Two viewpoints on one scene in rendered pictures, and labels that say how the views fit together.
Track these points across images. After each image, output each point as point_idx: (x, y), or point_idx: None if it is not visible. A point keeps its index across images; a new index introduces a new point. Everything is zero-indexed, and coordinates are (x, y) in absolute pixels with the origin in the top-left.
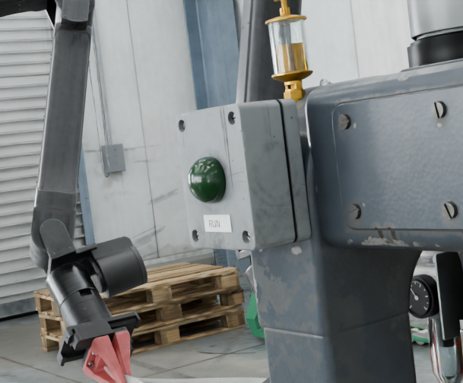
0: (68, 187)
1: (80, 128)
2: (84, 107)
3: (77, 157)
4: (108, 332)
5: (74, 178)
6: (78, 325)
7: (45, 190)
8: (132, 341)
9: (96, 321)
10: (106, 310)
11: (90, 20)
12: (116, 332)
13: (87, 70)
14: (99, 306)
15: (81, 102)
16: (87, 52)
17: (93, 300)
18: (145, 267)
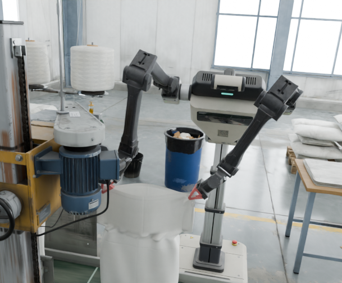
0: (228, 153)
1: (240, 138)
2: (246, 134)
3: (235, 146)
4: (196, 184)
5: (231, 151)
6: (201, 179)
7: (230, 150)
8: (204, 196)
9: (200, 181)
10: (204, 183)
11: (265, 105)
12: (196, 185)
13: (254, 122)
14: (205, 181)
15: (245, 131)
16: (255, 116)
17: (206, 179)
18: (207, 181)
